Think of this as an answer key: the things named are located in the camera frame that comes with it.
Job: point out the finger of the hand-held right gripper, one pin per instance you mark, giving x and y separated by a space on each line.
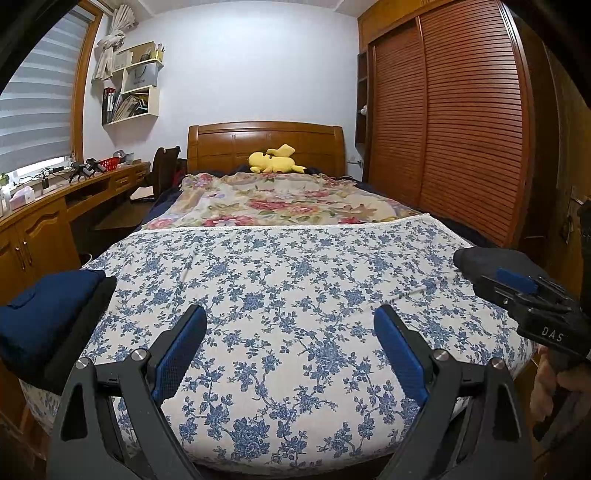
517 281
501 293

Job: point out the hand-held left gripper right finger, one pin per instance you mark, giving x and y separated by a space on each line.
401 355

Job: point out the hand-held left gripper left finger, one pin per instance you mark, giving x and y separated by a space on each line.
178 355

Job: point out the black jacket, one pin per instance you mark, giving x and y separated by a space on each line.
480 261

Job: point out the person's right hand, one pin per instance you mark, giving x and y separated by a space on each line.
542 392

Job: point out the folded black garment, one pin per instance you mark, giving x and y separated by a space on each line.
78 341

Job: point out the blue floral bed sheet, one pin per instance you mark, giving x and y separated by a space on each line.
286 277

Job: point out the folded navy blue cloth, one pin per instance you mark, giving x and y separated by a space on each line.
41 314

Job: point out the wooden louvered wardrobe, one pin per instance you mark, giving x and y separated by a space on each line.
461 115

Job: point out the wooden desk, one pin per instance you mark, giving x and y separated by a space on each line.
41 230

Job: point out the pink floral blanket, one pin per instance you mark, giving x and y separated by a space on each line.
277 198

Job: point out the dark brown chair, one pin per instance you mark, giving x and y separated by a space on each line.
164 166

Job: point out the red basket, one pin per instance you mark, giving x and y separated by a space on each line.
110 164

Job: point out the black tripod gadget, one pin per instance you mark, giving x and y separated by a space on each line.
83 168

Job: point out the wooden bed headboard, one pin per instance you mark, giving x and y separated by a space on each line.
221 147

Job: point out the yellow plush toy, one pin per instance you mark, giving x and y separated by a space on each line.
272 161

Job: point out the pink tissue box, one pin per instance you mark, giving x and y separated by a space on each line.
22 199

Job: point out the wooden open side shelf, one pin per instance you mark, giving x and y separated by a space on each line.
362 83

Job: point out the row of shelf books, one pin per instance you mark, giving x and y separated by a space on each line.
127 106

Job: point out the white paper bag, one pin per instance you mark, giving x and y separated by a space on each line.
138 77

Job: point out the grey window blind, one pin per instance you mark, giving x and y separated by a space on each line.
41 106

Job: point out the beige bundled cloth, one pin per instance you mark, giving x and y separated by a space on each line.
113 41

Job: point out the white wall shelf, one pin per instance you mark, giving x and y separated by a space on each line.
153 99

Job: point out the wooden window frame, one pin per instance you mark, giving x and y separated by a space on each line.
85 83

